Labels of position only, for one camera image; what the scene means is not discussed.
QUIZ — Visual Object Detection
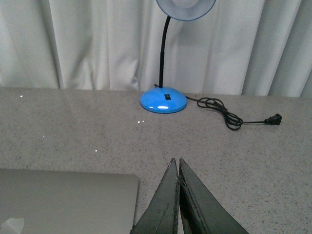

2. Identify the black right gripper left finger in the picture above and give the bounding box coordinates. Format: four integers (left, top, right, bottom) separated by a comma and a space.
131, 158, 180, 234

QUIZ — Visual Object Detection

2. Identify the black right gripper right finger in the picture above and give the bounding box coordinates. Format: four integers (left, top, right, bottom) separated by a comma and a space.
179, 158, 247, 234

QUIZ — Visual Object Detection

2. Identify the silver laptop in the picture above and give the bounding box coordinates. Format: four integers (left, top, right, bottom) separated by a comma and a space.
0, 169, 138, 234

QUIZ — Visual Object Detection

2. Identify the blue desk lamp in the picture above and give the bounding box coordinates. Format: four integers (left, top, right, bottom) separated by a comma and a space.
140, 0, 215, 114

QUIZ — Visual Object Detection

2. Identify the white curtain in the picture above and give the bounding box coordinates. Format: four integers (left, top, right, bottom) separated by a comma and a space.
0, 0, 312, 97

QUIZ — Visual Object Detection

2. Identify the black lamp power cord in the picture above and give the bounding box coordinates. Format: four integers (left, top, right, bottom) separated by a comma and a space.
185, 96, 283, 131

